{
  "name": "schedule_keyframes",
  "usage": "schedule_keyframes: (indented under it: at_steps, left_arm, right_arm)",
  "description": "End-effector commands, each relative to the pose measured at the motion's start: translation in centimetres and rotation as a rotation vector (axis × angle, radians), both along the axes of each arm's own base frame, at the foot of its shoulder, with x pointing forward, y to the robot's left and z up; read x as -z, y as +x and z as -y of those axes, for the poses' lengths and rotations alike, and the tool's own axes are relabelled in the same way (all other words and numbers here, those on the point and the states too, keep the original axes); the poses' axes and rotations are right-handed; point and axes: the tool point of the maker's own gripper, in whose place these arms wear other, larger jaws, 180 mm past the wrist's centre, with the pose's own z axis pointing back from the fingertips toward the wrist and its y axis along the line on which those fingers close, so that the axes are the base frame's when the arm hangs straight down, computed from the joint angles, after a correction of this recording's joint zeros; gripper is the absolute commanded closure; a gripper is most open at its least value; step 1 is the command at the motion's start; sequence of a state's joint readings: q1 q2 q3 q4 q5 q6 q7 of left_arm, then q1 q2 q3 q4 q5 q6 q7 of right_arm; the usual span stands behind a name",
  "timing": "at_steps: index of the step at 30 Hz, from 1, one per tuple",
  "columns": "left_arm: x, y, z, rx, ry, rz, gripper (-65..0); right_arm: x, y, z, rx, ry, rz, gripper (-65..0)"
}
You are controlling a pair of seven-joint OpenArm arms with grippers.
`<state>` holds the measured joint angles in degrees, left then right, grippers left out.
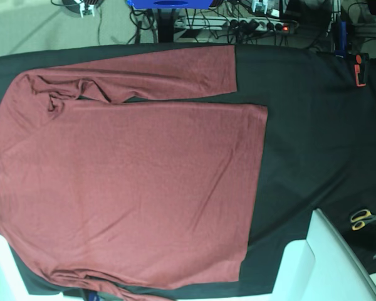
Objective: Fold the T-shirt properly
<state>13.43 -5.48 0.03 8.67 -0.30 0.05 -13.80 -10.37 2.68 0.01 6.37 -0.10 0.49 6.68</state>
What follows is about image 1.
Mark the red long-sleeve T-shirt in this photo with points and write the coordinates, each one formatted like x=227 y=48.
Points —
x=114 y=173

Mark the white power strip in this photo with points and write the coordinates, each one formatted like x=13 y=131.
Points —
x=257 y=24

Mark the blue plastic box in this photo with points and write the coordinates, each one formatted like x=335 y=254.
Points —
x=169 y=4

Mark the blue clamp at bottom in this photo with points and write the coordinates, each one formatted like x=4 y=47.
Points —
x=90 y=296

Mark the blue clamp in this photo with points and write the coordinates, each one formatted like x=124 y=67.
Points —
x=340 y=39
x=90 y=296

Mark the blue clamp at right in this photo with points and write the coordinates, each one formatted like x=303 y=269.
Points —
x=340 y=39

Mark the black and orange clamp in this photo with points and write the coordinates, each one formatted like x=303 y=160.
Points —
x=360 y=64

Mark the black stand post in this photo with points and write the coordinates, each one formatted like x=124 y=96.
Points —
x=165 y=24

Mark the yellow-handled scissors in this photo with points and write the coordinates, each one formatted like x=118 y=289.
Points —
x=362 y=218

